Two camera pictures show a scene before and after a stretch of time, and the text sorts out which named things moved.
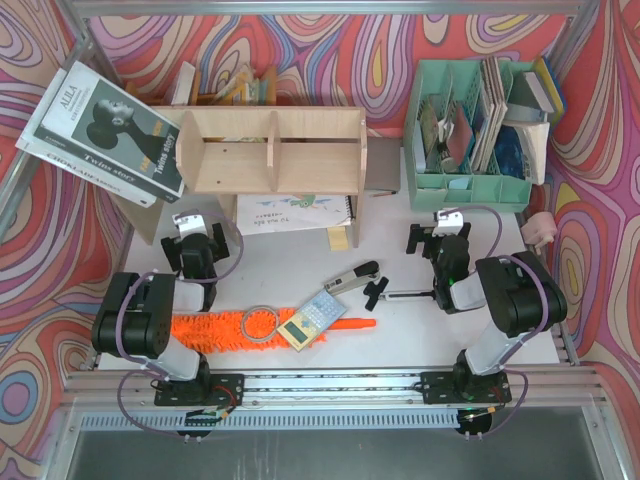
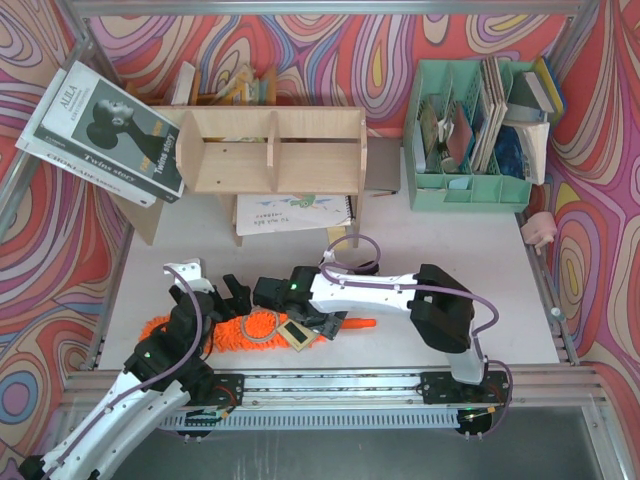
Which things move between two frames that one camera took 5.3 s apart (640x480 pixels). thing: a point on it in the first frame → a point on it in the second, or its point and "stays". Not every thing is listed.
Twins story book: (93, 120) stays
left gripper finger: (173, 250) → (226, 310)
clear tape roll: (256, 309) stays
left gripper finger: (220, 242) → (241, 294)
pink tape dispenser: (539, 230) stays
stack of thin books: (495, 98) stays
